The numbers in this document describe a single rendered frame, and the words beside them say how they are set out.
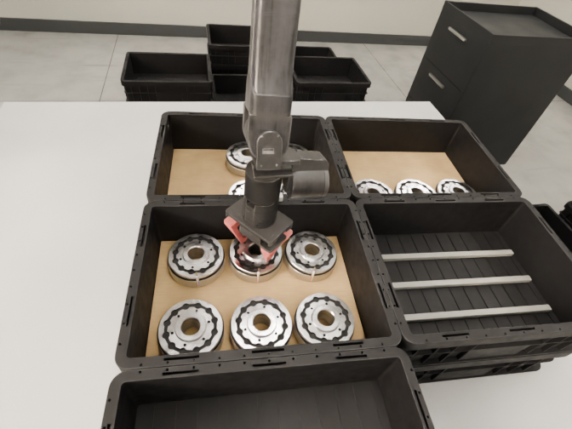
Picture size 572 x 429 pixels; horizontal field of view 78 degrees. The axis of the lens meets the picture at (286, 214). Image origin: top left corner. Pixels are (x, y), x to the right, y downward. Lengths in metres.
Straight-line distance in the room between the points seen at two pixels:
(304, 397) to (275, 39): 0.51
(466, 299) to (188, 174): 0.66
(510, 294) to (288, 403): 0.50
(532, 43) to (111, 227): 1.97
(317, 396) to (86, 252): 0.61
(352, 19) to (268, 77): 3.60
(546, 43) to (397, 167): 1.37
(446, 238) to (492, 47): 1.32
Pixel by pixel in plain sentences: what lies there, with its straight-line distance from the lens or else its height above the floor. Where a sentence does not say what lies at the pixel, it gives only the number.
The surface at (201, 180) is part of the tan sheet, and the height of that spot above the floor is 0.83.
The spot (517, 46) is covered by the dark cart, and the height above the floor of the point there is 0.85.
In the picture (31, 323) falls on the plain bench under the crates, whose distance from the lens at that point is 0.88.
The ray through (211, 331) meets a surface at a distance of 0.61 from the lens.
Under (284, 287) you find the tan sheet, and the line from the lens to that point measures 0.68.
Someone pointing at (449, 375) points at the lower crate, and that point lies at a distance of 0.82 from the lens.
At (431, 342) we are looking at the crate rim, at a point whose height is 0.93.
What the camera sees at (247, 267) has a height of 0.86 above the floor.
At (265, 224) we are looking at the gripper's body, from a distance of 0.58.
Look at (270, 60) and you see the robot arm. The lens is 0.47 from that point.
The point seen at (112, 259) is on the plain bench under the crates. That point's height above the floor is 0.70.
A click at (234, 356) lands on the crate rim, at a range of 0.51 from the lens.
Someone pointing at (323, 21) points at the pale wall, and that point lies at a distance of 3.97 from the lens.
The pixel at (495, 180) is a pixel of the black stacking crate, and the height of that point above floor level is 0.91.
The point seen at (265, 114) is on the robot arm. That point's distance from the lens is 0.47.
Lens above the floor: 1.41
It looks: 47 degrees down
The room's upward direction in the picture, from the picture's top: 10 degrees clockwise
